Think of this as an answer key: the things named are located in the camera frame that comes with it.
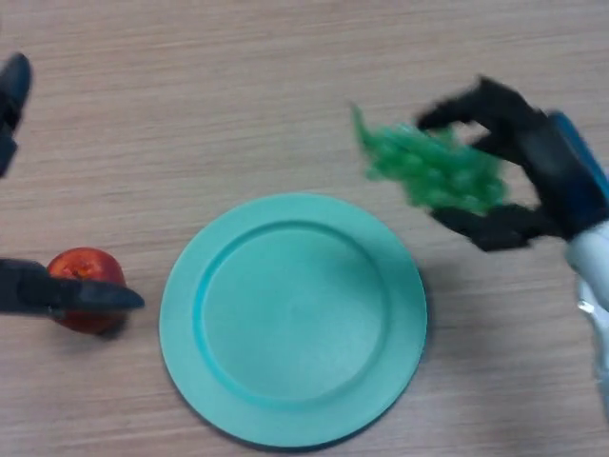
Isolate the red apple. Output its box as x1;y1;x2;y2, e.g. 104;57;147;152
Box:
46;247;128;335

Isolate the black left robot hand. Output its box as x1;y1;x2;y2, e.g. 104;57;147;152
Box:
0;51;146;321

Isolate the green grape bunch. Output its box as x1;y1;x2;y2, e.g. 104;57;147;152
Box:
348;101;512;216

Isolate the green round plate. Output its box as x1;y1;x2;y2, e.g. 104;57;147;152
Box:
159;192;428;452

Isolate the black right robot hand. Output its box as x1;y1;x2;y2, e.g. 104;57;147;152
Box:
415;75;609;253

